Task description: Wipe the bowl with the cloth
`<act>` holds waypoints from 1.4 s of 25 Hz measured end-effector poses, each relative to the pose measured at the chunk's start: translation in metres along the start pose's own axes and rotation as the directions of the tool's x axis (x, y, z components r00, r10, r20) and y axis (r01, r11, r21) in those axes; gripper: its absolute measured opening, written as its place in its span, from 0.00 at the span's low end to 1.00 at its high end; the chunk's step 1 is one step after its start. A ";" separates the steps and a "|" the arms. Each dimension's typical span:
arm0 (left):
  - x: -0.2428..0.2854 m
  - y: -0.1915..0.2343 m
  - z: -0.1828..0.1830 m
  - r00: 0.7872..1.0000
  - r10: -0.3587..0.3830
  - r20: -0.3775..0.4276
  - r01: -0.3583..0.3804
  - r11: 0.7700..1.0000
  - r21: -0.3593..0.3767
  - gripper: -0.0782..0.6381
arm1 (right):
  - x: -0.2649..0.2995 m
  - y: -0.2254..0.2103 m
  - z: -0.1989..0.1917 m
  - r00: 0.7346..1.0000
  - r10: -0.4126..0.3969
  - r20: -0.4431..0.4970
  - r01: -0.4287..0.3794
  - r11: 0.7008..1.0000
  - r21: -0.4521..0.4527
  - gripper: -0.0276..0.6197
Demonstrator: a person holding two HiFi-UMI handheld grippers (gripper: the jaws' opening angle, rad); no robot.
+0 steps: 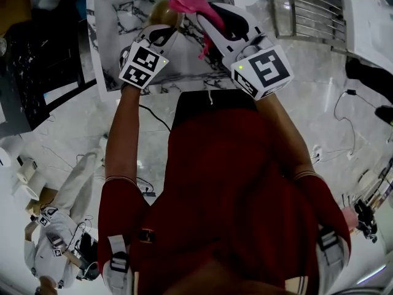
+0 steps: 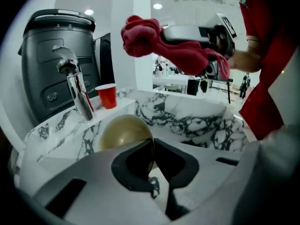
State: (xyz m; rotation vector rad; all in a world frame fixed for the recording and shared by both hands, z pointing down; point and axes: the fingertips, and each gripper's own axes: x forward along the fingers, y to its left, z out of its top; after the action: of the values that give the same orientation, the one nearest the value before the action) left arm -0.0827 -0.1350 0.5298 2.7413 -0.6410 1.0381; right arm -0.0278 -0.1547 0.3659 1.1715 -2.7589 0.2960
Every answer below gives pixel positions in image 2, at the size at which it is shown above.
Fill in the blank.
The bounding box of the red plastic cup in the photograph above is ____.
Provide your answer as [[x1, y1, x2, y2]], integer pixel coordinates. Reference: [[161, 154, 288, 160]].
[[94, 83, 118, 109]]

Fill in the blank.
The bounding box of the beige bowl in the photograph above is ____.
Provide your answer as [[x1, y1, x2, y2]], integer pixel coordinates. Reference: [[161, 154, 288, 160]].
[[98, 114, 158, 173]]

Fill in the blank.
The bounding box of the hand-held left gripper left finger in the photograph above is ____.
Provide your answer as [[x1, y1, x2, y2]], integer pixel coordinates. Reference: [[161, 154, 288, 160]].
[[32, 139, 171, 225]]

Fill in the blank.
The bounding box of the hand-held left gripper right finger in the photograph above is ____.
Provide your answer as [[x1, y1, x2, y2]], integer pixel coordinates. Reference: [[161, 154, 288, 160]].
[[155, 138, 243, 221]]

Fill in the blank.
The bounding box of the person's right forearm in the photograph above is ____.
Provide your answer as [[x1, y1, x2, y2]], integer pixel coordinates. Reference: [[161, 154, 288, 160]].
[[228, 48, 262, 73]]

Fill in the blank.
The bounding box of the person's red shirt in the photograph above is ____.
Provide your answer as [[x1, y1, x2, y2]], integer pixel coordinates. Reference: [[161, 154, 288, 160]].
[[238, 0, 298, 141]]

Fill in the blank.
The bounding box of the chrome faucet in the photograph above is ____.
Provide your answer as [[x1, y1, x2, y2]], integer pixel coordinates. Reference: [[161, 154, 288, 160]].
[[52, 45, 97, 121]]

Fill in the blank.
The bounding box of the tall black panel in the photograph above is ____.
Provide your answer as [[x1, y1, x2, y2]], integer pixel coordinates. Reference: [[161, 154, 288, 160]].
[[93, 32, 111, 85]]

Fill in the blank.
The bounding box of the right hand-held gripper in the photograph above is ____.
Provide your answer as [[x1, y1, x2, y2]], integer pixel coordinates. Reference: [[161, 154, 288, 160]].
[[163, 12, 236, 57]]

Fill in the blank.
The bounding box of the dark grey boxy machine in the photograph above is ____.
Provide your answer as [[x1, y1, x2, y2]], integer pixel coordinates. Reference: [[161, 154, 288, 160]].
[[18, 8, 116, 124]]

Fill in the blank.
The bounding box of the red cloth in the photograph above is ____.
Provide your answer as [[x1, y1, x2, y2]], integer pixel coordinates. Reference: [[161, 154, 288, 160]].
[[120, 15, 232, 80]]

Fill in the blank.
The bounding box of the white marble sink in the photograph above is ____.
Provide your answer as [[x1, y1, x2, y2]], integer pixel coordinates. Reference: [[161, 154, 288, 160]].
[[9, 88, 248, 198]]

